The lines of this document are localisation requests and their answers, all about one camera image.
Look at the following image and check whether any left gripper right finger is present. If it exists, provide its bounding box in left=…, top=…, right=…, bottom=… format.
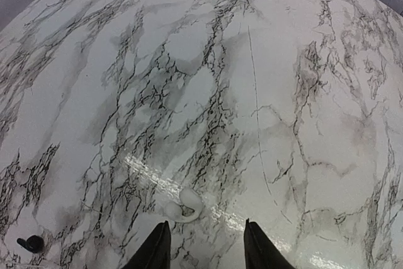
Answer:
left=244, top=219, right=295, bottom=269

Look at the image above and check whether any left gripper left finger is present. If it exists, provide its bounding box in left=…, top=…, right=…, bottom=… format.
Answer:
left=122, top=220, right=171, bottom=269

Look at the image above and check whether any white earbud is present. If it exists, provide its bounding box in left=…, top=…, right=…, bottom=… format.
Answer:
left=164, top=187, right=204, bottom=224

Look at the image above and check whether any black earbud lower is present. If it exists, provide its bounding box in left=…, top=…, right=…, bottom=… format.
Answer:
left=16, top=235, right=45, bottom=254

